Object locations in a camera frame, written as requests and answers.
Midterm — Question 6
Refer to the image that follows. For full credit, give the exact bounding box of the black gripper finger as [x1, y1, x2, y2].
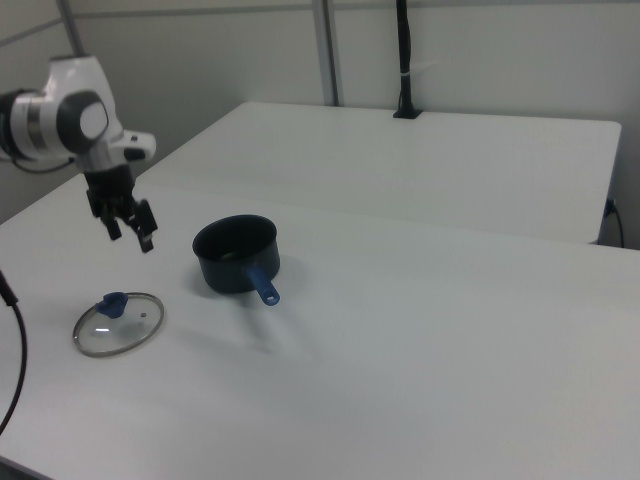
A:
[128, 198, 159, 254]
[101, 198, 124, 242]

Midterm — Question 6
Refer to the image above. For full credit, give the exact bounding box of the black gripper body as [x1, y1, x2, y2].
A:
[82, 163, 139, 221]

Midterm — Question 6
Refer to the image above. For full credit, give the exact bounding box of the glass lid with blue knob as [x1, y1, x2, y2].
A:
[72, 290, 166, 359]

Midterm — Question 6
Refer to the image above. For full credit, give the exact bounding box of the dark blue saucepan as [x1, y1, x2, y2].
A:
[191, 214, 282, 307]

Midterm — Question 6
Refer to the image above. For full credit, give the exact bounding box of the black pole with white tie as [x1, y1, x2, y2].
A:
[392, 0, 424, 120]

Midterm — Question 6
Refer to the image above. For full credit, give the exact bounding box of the black cable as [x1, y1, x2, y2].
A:
[0, 269, 28, 437]
[605, 198, 626, 247]

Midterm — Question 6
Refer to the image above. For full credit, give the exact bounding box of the grey metal partition post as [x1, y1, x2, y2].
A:
[55, 0, 87, 57]
[311, 0, 346, 107]

